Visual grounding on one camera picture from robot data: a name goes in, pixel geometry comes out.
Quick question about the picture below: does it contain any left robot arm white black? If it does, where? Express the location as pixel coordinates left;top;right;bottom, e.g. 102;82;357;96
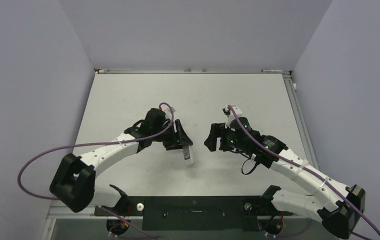
49;108;194;215

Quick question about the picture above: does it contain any aluminium frame rail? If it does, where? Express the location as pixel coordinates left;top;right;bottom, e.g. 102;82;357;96
95;68;291;75
282;71;319;169

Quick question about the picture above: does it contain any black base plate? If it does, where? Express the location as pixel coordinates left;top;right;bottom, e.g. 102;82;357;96
109;195;282;231

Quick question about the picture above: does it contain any white remote control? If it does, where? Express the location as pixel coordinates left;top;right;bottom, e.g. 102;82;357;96
182;145;195;166

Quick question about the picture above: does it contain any aluminium frame rail back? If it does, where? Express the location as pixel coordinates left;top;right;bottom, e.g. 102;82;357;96
95;68;291;75

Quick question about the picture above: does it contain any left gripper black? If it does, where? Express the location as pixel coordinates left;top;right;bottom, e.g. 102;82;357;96
151;120;191;151

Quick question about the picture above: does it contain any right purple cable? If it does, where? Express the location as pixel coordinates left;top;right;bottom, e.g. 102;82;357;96
227;105;380;240

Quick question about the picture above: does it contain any purple cable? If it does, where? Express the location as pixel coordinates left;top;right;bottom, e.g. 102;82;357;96
17;101;175;240
227;105;380;240

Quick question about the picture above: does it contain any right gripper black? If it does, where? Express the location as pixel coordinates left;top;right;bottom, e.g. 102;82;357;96
205;122;249;152

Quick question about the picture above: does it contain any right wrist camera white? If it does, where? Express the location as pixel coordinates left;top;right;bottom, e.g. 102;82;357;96
222;105;243;129

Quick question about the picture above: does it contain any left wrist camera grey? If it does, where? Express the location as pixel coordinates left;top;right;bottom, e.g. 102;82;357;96
163;106;175;120

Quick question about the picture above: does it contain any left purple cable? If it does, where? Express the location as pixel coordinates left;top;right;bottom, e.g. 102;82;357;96
17;101;175;240

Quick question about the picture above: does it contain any aluminium frame rail right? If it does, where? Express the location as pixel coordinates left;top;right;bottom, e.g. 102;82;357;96
282;71;319;169

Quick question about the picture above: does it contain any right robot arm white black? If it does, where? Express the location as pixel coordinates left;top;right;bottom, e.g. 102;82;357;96
204;115;366;240

